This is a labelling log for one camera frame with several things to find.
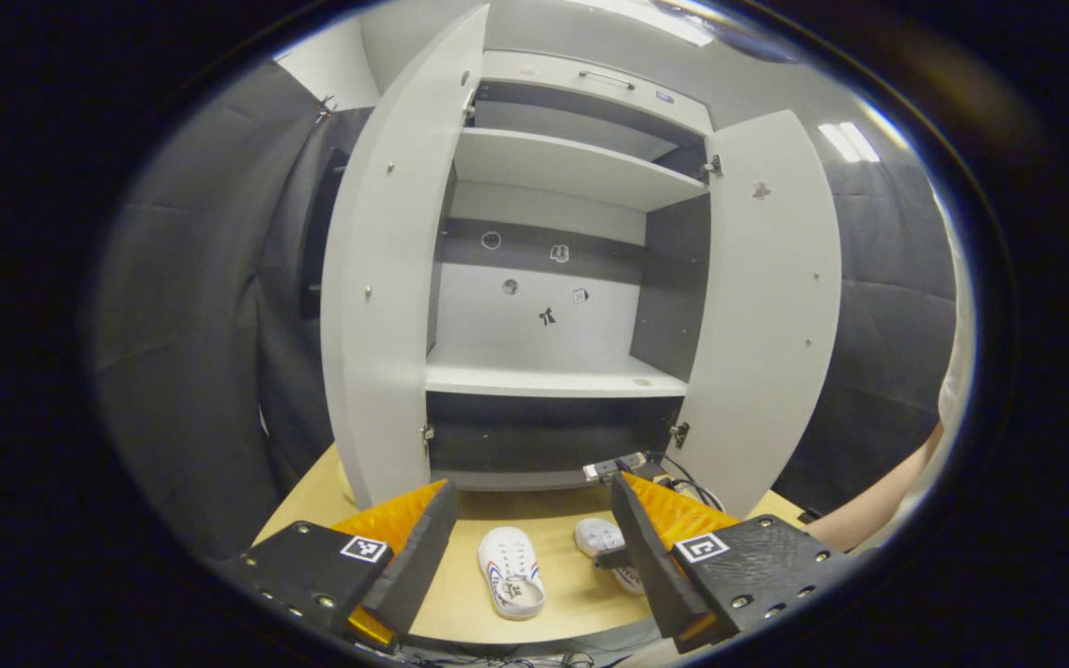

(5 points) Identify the black backdrop cloth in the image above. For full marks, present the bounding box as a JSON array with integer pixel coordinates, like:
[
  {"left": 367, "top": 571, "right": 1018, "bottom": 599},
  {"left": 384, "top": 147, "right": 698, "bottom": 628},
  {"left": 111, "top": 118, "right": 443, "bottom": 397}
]
[
  {"left": 776, "top": 158, "right": 962, "bottom": 513},
  {"left": 256, "top": 107, "right": 378, "bottom": 474},
  {"left": 94, "top": 60, "right": 331, "bottom": 558}
]

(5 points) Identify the white cabinet drawer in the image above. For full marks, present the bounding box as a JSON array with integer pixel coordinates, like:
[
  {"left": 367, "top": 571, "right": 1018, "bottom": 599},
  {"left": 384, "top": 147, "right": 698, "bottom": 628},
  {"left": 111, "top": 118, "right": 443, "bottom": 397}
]
[{"left": 479, "top": 49, "right": 714, "bottom": 136}]

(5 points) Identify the small grey device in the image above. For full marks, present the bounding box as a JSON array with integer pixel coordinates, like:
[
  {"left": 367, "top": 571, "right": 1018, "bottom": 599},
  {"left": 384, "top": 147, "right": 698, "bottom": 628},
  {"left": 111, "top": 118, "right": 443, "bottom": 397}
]
[{"left": 583, "top": 452, "right": 649, "bottom": 483}]

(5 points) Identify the white cabinet shelf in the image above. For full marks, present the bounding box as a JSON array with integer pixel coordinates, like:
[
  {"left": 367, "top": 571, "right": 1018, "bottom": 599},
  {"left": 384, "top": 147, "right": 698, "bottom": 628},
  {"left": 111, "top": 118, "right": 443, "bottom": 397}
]
[
  {"left": 425, "top": 345, "right": 689, "bottom": 400},
  {"left": 453, "top": 127, "right": 710, "bottom": 212}
]

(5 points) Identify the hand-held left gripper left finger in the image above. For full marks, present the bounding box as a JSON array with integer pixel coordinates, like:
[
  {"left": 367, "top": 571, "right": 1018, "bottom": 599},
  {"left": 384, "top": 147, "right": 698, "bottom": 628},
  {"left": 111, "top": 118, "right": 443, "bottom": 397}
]
[{"left": 219, "top": 480, "right": 459, "bottom": 649}]

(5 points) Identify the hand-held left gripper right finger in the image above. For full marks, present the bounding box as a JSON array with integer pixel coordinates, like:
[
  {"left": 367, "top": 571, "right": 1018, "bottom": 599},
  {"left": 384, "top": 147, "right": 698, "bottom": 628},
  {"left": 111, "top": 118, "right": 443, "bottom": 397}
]
[{"left": 611, "top": 471, "right": 860, "bottom": 658}]

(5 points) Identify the small ceiling light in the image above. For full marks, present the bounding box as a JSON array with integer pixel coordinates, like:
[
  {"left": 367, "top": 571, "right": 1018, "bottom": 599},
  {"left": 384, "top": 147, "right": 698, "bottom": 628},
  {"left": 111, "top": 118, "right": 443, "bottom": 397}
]
[{"left": 818, "top": 121, "right": 882, "bottom": 164}]

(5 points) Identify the white cabinet door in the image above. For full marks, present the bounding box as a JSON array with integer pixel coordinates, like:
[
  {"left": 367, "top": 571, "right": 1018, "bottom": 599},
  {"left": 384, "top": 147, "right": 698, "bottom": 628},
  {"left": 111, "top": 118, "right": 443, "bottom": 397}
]
[
  {"left": 678, "top": 109, "right": 844, "bottom": 519},
  {"left": 319, "top": 5, "right": 489, "bottom": 509}
]

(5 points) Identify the white shoe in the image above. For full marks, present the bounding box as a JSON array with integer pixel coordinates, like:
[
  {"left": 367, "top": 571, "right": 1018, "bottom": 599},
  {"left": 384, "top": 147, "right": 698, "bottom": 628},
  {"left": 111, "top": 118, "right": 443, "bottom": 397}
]
[
  {"left": 574, "top": 518, "right": 647, "bottom": 596},
  {"left": 479, "top": 526, "right": 547, "bottom": 621}
]

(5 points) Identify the black cable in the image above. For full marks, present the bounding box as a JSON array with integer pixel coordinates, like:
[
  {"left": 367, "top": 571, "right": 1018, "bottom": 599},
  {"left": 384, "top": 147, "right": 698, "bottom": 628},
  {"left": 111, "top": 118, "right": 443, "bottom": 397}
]
[{"left": 650, "top": 452, "right": 727, "bottom": 513}]

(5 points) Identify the white shoe cabinet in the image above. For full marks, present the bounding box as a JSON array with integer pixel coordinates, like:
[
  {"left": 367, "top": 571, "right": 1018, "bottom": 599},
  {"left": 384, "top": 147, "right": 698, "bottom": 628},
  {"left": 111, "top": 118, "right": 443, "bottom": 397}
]
[{"left": 319, "top": 5, "right": 844, "bottom": 520}]

